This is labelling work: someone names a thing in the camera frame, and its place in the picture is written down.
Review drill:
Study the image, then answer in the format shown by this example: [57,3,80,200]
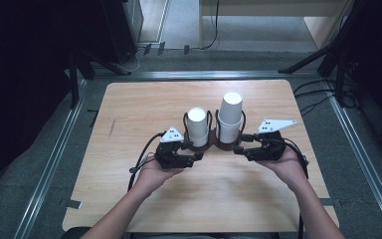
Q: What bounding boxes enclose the hand-held gripper cable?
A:
[282,136,310,239]
[126,131,167,192]

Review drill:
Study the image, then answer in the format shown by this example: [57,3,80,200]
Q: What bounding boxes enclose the white floor cable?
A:
[118,46,147,76]

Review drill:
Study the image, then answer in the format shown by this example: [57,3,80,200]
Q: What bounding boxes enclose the left hand-held gripper cable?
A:
[126,131,167,192]

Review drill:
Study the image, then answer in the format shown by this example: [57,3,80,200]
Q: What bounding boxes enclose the aluminium floor rail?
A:
[92,70,320,82]
[12,79,90,239]
[322,81,382,239]

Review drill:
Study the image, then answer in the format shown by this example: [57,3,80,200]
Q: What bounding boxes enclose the black computer tower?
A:
[99,0,144,65]

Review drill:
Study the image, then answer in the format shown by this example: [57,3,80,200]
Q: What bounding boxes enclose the black hanging cable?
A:
[200,0,221,52]

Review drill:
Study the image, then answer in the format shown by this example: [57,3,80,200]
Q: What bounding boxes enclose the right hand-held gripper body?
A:
[245,119,297,163]

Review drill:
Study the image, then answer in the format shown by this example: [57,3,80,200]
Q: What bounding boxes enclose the black floor cables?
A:
[292,78,359,118]

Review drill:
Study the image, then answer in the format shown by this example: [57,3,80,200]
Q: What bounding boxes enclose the white paper cup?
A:
[218,91,244,126]

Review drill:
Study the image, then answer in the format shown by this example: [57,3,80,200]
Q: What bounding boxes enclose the black tripod stand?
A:
[278,0,372,109]

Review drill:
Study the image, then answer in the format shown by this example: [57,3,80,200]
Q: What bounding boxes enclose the right hand-held gripper cable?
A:
[282,136,310,239]

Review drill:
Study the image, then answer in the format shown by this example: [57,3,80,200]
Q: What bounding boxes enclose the light wooden desk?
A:
[198,0,356,50]

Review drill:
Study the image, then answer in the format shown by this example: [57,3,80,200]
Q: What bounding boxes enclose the black metal stand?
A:
[67,49,132,110]

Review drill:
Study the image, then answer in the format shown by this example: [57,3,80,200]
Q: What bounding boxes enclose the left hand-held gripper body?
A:
[154,126,195,169]

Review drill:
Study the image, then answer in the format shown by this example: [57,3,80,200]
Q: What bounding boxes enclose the stack of white paper cups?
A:
[216,116,244,144]
[186,107,210,148]

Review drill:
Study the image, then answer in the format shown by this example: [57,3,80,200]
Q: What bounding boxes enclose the person's right hand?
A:
[256,146,308,194]

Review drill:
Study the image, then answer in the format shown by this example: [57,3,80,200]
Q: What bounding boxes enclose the person's left hand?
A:
[134,158,185,197]

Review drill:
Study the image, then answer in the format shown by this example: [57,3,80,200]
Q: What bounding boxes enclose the black wire cup holder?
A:
[181,109,248,154]

